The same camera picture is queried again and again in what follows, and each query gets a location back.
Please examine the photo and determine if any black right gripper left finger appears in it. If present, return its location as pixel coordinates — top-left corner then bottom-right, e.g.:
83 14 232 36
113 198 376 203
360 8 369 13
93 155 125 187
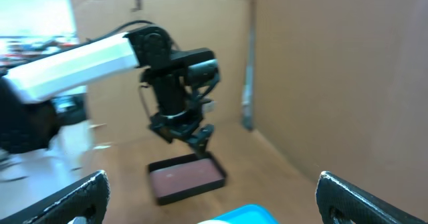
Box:
1 170 110 224

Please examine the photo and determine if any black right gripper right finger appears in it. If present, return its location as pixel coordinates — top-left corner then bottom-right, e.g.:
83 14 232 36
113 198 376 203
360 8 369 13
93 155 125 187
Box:
315 171 427 224

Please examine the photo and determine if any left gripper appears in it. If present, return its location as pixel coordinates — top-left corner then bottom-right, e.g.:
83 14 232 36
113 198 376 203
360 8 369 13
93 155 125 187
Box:
148 110 215 158

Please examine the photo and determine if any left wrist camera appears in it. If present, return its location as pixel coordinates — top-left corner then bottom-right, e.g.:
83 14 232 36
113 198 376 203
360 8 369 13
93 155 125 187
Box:
185 59 219 88

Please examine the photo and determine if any black tray with red liquid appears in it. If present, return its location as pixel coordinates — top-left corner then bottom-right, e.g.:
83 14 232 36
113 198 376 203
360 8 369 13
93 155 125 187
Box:
146 151 227 206

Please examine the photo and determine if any blue plastic serving tray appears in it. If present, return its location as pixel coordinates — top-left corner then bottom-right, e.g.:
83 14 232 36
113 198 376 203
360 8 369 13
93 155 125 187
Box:
198 204 279 224

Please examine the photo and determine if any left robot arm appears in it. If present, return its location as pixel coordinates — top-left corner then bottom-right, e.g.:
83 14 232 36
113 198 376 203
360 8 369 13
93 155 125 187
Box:
1 20 220 157

